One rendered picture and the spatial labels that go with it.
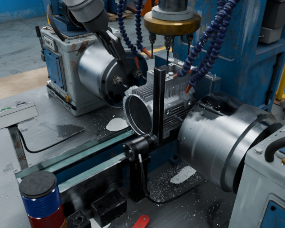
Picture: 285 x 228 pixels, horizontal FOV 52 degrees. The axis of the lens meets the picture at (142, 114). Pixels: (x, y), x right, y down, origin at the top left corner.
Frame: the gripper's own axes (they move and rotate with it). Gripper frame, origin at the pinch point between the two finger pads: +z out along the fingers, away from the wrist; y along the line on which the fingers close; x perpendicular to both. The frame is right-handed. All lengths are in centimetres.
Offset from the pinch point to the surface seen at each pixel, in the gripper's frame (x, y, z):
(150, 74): -5.1, -3.0, 9.1
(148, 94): 1.2, -9.0, 9.2
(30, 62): 13, 315, 134
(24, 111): 33.4, 12.7, -4.1
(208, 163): 7.6, -39.7, 12.1
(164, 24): -13.6, -10.6, -8.3
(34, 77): 23, 233, 110
